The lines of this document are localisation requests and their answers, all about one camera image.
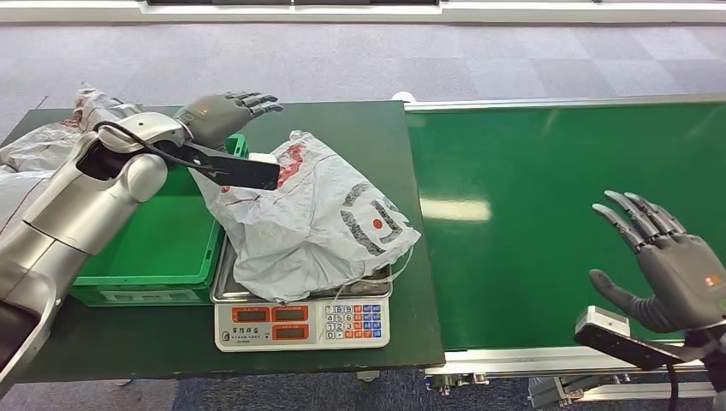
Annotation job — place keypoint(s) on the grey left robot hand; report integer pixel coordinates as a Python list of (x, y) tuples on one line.
[(218, 116)]

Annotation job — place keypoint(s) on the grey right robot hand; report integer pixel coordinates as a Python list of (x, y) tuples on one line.
[(680, 278)]

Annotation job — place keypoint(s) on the grey plastic mailer package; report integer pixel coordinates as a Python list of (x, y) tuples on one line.
[(312, 227)]

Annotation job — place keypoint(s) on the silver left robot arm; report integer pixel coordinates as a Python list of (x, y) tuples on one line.
[(85, 204)]

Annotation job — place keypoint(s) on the green conveyor belt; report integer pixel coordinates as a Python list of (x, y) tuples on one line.
[(539, 215)]

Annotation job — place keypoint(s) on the crumpled grey mailer package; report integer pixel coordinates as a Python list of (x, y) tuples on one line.
[(62, 136)]

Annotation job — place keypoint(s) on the white conveyor roller cap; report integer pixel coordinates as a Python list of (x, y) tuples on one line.
[(403, 96)]

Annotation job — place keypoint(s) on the green plastic crate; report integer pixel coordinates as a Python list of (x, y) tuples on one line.
[(159, 244)]

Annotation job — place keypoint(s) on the steel scale weighing tray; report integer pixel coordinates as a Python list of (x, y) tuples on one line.
[(227, 283)]

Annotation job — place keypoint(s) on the white window ledge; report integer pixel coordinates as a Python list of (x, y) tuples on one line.
[(363, 12)]

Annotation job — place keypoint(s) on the flat white mailer red print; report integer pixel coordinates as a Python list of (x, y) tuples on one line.
[(17, 198)]

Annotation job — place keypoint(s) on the white electronic scale body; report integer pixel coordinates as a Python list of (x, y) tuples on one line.
[(306, 326)]

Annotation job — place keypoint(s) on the white table foot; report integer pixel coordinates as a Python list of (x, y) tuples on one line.
[(368, 376)]

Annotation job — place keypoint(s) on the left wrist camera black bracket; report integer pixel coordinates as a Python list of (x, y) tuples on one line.
[(238, 169)]

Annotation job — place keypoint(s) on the aluminium conveyor frame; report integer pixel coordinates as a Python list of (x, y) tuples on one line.
[(539, 103)]

